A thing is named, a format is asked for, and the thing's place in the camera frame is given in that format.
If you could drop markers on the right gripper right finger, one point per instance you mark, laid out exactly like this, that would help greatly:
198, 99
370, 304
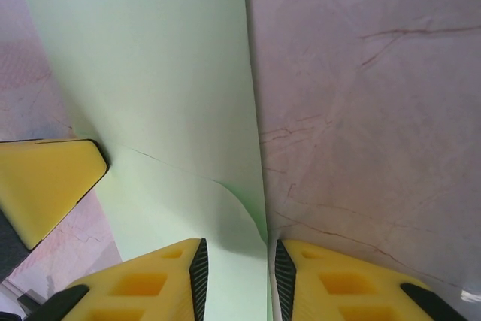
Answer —
345, 291

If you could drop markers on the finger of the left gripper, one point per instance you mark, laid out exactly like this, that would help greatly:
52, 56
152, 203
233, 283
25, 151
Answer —
45, 182

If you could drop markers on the light green paper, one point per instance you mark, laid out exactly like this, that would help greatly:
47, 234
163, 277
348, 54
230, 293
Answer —
150, 73

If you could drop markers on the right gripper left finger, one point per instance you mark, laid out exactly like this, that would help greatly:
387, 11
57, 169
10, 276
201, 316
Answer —
143, 287

